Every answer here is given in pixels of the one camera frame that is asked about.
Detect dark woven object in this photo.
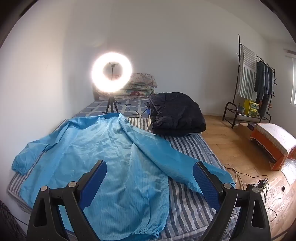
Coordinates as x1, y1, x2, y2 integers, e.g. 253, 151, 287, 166
0, 200, 26, 241

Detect white lace cover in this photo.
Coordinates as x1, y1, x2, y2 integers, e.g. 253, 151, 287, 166
257, 123, 296, 154

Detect black tripod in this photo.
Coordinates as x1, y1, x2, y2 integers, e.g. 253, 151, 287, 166
102, 93, 119, 114

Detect cardboard box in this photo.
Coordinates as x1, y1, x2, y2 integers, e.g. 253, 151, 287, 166
238, 123, 257, 141

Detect yellow crate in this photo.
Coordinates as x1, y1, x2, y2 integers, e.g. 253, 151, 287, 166
244, 99, 260, 115

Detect blue work coat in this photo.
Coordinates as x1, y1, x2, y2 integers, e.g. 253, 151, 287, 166
11, 113, 236, 240

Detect black clothes rack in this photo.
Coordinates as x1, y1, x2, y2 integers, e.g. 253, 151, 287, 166
222, 35, 277, 129

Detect phone holder mount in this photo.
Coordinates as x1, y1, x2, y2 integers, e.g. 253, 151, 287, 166
109, 61, 117, 80

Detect striped bed mattress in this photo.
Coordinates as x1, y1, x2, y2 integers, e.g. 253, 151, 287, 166
8, 117, 241, 241

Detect window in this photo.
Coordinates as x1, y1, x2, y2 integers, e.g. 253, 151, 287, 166
292, 57, 296, 105

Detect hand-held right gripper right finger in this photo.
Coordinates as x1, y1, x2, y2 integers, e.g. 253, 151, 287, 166
193, 161, 271, 241

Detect white plastic sheet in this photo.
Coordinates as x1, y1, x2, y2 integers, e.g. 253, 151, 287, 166
281, 159, 296, 186

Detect floral pillow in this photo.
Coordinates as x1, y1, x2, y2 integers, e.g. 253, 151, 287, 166
92, 73, 158, 100

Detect dark navy down jacket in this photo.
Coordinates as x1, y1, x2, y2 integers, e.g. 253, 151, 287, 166
148, 92, 206, 135

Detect dark hanging clothes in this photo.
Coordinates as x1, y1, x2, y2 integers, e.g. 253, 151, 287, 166
254, 61, 275, 116

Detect black ring light cable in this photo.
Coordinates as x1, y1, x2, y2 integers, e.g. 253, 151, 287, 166
115, 100, 149, 117

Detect striped hanging cloth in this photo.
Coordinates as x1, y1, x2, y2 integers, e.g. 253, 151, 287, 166
238, 45, 258, 100

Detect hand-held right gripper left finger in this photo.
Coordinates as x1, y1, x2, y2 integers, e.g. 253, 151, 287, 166
27, 160, 107, 241

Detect power strip with plugs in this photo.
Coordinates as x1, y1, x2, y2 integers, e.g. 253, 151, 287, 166
245, 181, 269, 192

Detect tangled floor cables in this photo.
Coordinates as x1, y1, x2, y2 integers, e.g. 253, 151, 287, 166
223, 163, 278, 223

